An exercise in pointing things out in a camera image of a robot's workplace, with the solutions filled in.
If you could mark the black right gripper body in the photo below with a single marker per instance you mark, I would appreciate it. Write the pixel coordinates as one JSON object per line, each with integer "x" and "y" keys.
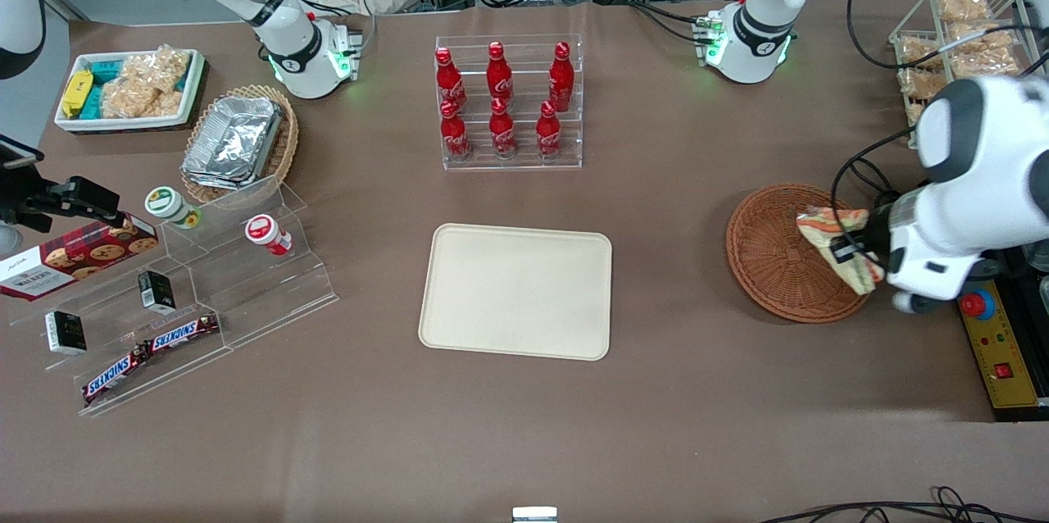
{"x": 33, "y": 202}

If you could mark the triangle sandwich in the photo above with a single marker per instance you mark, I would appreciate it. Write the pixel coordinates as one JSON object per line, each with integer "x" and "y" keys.
{"x": 824, "y": 224}

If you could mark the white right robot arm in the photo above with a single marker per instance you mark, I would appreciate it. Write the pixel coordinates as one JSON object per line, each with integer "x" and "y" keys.
{"x": 287, "y": 39}

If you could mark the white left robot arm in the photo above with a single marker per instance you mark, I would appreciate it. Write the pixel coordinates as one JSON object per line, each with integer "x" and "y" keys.
{"x": 758, "y": 31}

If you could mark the brown round wicker basket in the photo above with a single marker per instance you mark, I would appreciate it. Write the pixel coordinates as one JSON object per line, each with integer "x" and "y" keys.
{"x": 770, "y": 261}

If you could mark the aluminium foil tray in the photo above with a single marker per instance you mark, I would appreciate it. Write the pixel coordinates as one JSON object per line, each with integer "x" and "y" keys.
{"x": 233, "y": 142}

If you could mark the light wicker basket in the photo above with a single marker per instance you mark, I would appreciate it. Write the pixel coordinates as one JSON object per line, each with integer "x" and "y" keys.
{"x": 288, "y": 147}

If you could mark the beige plastic tray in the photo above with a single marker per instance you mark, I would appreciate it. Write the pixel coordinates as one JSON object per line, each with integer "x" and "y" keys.
{"x": 516, "y": 293}

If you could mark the red Walkers cookie box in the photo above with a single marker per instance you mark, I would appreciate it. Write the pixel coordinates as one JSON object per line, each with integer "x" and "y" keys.
{"x": 78, "y": 256}

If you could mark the white rectangular snack bin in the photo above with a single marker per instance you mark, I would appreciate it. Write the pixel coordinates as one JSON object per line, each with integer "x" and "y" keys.
{"x": 123, "y": 123}

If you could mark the green lid sunflower cup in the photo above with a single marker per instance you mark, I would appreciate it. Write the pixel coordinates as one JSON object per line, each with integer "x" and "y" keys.
{"x": 170, "y": 206}

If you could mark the teal snack packet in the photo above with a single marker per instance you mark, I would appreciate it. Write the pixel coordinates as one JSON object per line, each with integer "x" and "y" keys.
{"x": 93, "y": 102}
{"x": 106, "y": 70}

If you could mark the yellow snack packet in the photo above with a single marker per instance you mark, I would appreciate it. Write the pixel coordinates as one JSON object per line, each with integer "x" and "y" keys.
{"x": 77, "y": 93}

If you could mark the clear bag rice crackers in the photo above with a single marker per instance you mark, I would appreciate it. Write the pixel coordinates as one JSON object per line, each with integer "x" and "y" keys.
{"x": 160, "y": 68}
{"x": 135, "y": 101}

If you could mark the small black box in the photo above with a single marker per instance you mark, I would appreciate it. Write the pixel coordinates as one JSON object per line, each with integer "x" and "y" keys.
{"x": 65, "y": 332}
{"x": 156, "y": 292}

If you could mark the yellow control box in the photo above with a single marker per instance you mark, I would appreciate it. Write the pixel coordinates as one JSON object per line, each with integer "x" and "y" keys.
{"x": 1004, "y": 359}

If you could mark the clear acrylic tiered stand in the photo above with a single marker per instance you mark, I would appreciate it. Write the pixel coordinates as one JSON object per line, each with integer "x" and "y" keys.
{"x": 115, "y": 336}
{"x": 270, "y": 293}

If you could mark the Snickers bar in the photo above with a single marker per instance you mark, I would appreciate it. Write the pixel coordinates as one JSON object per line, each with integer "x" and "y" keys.
{"x": 115, "y": 375}
{"x": 182, "y": 334}

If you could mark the red lid strawberry cup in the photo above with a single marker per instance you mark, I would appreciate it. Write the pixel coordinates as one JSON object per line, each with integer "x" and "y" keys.
{"x": 264, "y": 231}

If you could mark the bagged fried snack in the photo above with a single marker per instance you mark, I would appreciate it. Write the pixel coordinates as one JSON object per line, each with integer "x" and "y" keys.
{"x": 983, "y": 47}
{"x": 920, "y": 53}
{"x": 963, "y": 6}

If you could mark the red Coca-Cola bottle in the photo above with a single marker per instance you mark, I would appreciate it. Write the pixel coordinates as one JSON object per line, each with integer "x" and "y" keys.
{"x": 548, "y": 132}
{"x": 560, "y": 80}
{"x": 449, "y": 80}
{"x": 502, "y": 131}
{"x": 498, "y": 76}
{"x": 455, "y": 134}

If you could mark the clear acrylic bottle rack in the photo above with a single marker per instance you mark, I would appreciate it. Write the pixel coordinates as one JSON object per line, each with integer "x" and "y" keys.
{"x": 524, "y": 164}

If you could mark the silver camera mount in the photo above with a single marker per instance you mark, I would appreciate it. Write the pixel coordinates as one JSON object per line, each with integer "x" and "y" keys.
{"x": 534, "y": 515}

